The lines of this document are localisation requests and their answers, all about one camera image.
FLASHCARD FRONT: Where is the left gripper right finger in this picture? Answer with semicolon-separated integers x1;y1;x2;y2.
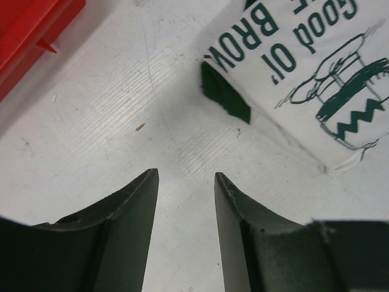
215;172;388;291

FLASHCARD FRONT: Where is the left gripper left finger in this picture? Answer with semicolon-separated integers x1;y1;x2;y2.
1;169;159;291

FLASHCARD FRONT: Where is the white and green t-shirt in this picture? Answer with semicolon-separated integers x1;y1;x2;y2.
201;1;388;174

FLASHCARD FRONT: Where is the red plastic bin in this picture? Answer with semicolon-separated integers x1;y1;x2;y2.
1;0;86;100

